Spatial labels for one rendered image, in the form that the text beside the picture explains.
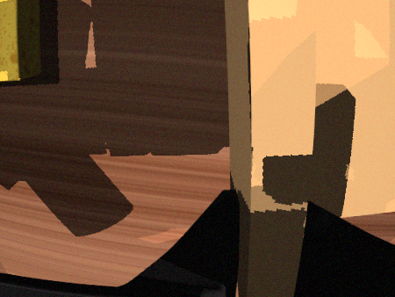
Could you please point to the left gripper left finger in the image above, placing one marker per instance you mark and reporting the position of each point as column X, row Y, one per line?
column 206, row 256

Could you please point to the tan wooden tray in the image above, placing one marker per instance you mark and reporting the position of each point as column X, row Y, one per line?
column 273, row 84

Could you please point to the yellow sponge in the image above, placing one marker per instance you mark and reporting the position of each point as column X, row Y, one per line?
column 19, row 39

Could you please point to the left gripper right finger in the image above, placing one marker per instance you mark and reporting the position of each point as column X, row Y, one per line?
column 341, row 260

